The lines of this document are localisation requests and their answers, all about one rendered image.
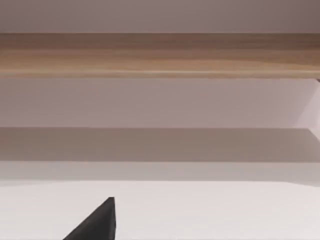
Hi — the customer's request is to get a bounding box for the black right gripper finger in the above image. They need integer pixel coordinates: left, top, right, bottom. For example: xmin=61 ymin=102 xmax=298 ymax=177
xmin=62 ymin=196 xmax=117 ymax=240

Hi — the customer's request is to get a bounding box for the wooden shelf board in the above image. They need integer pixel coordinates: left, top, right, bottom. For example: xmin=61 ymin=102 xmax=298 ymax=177
xmin=0 ymin=32 xmax=320 ymax=80

